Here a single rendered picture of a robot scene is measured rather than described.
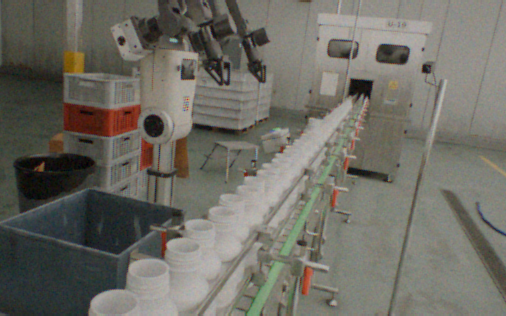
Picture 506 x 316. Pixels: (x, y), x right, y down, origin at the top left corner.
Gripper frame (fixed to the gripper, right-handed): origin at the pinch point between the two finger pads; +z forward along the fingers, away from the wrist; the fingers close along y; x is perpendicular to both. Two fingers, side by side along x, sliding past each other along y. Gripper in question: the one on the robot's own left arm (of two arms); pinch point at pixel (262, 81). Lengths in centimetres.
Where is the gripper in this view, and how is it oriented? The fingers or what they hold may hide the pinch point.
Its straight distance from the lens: 187.7
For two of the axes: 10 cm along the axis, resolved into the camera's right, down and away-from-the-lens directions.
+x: -9.1, 3.2, 2.7
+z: 3.5, 9.3, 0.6
